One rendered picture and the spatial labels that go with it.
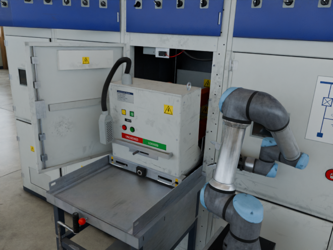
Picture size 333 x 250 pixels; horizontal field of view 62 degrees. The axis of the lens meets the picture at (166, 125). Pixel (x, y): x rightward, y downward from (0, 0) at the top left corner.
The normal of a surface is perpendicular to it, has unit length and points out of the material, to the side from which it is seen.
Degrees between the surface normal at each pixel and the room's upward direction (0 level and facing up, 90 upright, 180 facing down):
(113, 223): 0
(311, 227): 90
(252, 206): 7
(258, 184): 89
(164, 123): 94
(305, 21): 90
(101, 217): 0
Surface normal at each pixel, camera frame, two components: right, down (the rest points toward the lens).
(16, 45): -0.53, 0.24
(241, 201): 0.14, -0.91
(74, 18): 0.20, 0.31
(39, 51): 0.68, 0.25
